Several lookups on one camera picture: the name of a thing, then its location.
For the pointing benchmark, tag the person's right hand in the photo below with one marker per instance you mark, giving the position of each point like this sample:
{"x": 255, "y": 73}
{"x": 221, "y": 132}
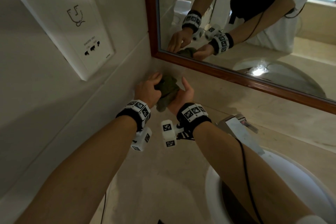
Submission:
{"x": 182, "y": 99}

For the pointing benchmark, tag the person's left hand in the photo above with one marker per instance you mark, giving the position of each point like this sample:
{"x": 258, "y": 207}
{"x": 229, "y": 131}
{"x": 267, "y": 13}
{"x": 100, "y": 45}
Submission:
{"x": 145, "y": 90}

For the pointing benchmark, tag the person's right thumb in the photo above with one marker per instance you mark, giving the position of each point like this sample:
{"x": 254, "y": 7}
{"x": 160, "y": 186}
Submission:
{"x": 187, "y": 85}

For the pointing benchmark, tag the person's left fingers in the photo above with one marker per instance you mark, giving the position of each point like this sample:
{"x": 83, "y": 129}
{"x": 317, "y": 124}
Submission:
{"x": 153, "y": 79}

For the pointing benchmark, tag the green cloth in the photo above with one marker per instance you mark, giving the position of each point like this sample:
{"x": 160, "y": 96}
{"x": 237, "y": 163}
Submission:
{"x": 168, "y": 88}

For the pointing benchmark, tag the person's right forearm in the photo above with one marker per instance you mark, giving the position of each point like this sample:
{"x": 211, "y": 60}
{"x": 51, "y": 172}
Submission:
{"x": 244, "y": 176}

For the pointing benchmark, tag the person's left forearm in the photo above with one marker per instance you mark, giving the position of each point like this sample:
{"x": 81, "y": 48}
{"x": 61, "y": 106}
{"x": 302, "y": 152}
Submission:
{"x": 86, "y": 168}

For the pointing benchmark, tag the right wristband with marker tiles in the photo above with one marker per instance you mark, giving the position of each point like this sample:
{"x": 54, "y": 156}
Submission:
{"x": 193, "y": 116}

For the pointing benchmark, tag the wristband with marker tiles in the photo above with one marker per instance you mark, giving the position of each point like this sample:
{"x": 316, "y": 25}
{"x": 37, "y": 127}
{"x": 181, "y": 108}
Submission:
{"x": 136, "y": 111}
{"x": 193, "y": 116}

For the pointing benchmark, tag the left wristband with marker tiles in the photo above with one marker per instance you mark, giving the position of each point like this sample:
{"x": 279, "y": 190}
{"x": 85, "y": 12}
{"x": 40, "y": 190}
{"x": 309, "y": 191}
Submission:
{"x": 136, "y": 111}

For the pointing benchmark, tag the chrome faucet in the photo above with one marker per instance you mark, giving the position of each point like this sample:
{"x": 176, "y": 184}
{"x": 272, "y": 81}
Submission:
{"x": 241, "y": 129}

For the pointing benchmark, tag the wooden framed mirror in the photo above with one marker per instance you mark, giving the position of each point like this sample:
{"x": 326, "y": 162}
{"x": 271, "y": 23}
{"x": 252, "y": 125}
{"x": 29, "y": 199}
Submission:
{"x": 236, "y": 34}

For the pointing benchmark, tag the white shaver socket plate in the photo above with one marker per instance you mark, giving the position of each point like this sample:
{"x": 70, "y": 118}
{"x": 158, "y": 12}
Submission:
{"x": 65, "y": 21}

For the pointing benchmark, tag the white sink basin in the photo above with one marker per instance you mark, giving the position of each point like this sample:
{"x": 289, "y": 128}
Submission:
{"x": 301, "y": 184}

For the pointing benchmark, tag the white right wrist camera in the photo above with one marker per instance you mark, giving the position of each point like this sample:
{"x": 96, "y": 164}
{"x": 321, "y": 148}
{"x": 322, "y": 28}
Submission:
{"x": 169, "y": 133}

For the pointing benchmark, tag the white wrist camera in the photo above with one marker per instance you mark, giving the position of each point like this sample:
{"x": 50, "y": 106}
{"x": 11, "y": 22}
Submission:
{"x": 169, "y": 133}
{"x": 141, "y": 139}

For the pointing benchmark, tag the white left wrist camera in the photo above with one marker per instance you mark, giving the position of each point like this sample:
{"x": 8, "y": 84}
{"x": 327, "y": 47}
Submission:
{"x": 141, "y": 139}

